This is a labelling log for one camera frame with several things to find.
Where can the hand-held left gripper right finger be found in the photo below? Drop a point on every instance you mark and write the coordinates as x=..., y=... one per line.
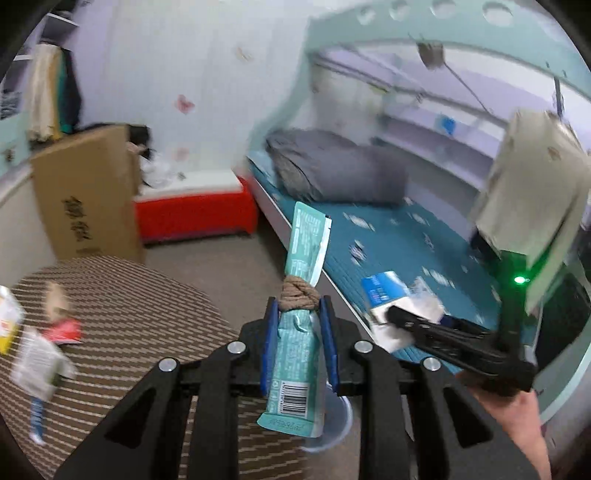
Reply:
x=330, y=350

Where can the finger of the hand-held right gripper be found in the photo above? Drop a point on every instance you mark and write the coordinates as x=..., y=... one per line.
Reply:
x=455, y=322
x=452, y=344

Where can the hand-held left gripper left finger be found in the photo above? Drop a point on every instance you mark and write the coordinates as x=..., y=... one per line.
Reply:
x=268, y=350

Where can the teal wrapper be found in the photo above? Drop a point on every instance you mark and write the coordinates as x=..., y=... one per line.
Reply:
x=295, y=364

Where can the blue white packet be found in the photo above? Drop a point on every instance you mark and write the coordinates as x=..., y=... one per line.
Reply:
x=383, y=288

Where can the person's right forearm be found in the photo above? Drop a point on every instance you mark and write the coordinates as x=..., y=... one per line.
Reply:
x=528, y=457

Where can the person's right hand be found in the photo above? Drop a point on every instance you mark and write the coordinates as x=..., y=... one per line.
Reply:
x=508, y=410

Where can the clear plastic cup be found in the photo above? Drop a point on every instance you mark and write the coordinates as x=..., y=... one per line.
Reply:
x=339, y=420

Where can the teal patterned bed sheet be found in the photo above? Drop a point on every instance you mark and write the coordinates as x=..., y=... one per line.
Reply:
x=392, y=240

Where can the beige hanging garment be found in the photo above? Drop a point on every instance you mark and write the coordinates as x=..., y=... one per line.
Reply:
x=531, y=184

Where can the red storage box white lid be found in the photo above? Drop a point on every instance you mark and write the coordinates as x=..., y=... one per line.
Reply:
x=194, y=217

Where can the grey duvet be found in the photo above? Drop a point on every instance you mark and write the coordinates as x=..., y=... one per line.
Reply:
x=332, y=170

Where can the small red wrapper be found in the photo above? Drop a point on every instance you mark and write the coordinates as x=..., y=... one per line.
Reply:
x=64, y=330

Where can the white plastic bag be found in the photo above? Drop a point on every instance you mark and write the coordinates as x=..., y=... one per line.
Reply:
x=159, y=170

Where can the tan paper scrap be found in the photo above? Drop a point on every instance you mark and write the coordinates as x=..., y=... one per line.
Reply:
x=56, y=300

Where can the crumpled white printed paper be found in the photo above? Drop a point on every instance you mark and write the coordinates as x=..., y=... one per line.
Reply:
x=37, y=360

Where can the small blue wrapper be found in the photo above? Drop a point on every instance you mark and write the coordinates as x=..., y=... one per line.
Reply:
x=38, y=415

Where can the tall cardboard box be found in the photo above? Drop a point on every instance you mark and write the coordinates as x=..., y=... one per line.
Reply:
x=87, y=194

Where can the black cloth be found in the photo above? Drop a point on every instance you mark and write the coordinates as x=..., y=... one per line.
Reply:
x=138, y=136

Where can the yellow white carton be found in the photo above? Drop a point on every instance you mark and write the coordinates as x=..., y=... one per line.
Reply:
x=9, y=323

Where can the brown hanging object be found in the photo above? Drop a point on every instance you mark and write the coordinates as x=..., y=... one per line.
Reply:
x=431, y=54

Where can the low white cabinet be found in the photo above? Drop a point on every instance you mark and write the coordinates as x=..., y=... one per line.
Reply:
x=18, y=230

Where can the teal bunk bed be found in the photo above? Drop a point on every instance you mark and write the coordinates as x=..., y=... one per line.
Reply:
x=351, y=37

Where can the white wardrobe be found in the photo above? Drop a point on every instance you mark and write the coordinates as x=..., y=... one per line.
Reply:
x=138, y=69

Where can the pinecone ornament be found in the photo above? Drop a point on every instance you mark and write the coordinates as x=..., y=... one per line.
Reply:
x=8, y=155

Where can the lilac teal stepped storage cabinet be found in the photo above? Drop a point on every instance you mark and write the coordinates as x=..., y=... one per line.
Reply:
x=14, y=147

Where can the dark green hanging garment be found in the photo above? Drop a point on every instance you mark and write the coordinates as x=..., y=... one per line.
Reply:
x=70, y=92

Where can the cream hanging jacket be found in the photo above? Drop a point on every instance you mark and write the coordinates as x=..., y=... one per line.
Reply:
x=44, y=92

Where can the folded blue jeans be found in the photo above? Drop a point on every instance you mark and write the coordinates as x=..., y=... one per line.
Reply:
x=9, y=105

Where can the pale pink butterfly wall sticker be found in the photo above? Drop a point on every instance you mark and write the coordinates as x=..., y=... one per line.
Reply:
x=181, y=153

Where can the white butterfly wall sticker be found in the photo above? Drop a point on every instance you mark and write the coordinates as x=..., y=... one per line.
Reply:
x=243, y=53

